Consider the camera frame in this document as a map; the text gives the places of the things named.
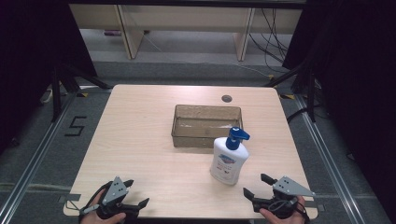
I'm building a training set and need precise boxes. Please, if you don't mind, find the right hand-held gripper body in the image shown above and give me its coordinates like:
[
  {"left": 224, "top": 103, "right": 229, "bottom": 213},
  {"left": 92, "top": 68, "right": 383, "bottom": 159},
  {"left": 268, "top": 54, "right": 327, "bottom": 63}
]
[{"left": 252, "top": 175, "right": 317, "bottom": 219}]

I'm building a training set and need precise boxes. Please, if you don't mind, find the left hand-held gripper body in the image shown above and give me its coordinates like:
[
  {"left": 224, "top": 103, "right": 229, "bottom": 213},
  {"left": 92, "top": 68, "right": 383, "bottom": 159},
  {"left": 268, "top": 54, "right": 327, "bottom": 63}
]
[{"left": 95, "top": 175, "right": 141, "bottom": 219}]

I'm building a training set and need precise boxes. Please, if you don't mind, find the white pump bottle blue cap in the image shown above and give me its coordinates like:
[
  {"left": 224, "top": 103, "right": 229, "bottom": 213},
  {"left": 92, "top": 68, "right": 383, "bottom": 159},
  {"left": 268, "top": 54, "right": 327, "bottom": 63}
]
[{"left": 209, "top": 126, "right": 251, "bottom": 187}]

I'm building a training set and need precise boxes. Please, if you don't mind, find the clear brown plastic bin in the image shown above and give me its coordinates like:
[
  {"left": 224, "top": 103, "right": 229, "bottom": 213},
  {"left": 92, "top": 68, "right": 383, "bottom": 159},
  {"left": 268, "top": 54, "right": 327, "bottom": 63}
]
[{"left": 170, "top": 104, "right": 244, "bottom": 149}]

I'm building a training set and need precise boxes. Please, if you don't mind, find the person's right hand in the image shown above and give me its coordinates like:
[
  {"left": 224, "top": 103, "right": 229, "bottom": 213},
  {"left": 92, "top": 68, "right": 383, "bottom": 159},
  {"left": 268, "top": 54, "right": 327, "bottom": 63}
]
[{"left": 259, "top": 195, "right": 309, "bottom": 224}]

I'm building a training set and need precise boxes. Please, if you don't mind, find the person's left hand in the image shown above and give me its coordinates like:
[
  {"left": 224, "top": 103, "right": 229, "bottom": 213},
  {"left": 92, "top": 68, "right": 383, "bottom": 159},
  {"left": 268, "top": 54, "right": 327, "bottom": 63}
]
[{"left": 80, "top": 191, "right": 127, "bottom": 224}]

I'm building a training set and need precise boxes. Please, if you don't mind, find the black metal stand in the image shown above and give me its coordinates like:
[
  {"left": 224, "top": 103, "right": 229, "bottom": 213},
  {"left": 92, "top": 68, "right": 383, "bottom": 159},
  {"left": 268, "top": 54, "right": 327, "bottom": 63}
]
[
  {"left": 50, "top": 62, "right": 112, "bottom": 123},
  {"left": 263, "top": 60, "right": 318, "bottom": 123}
]

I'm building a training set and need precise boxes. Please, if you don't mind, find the black curtain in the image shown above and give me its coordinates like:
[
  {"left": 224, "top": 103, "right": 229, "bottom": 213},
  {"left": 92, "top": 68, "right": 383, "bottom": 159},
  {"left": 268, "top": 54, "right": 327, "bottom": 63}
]
[
  {"left": 281, "top": 0, "right": 396, "bottom": 217},
  {"left": 0, "top": 0, "right": 98, "bottom": 155}
]

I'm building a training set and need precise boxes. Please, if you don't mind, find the beige wooden desk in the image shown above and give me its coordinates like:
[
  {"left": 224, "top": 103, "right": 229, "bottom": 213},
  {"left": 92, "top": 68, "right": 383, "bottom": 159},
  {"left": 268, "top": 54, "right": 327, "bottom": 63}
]
[{"left": 68, "top": 4, "right": 304, "bottom": 62}]

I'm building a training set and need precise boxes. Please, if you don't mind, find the metal floor rail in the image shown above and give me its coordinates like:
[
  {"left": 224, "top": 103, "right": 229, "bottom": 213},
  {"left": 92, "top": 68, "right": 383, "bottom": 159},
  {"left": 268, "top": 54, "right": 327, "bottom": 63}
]
[
  {"left": 293, "top": 93, "right": 366, "bottom": 224},
  {"left": 0, "top": 91, "right": 78, "bottom": 224}
]

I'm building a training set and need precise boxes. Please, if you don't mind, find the white cable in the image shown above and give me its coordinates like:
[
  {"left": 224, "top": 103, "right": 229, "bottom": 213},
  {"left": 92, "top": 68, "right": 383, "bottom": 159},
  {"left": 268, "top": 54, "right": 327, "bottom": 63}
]
[{"left": 39, "top": 88, "right": 54, "bottom": 105}]

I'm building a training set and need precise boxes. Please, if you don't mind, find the bundle of black cables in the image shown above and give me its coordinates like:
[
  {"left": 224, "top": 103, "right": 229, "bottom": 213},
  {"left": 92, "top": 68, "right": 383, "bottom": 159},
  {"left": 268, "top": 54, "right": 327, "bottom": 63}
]
[{"left": 247, "top": 7, "right": 292, "bottom": 74}]

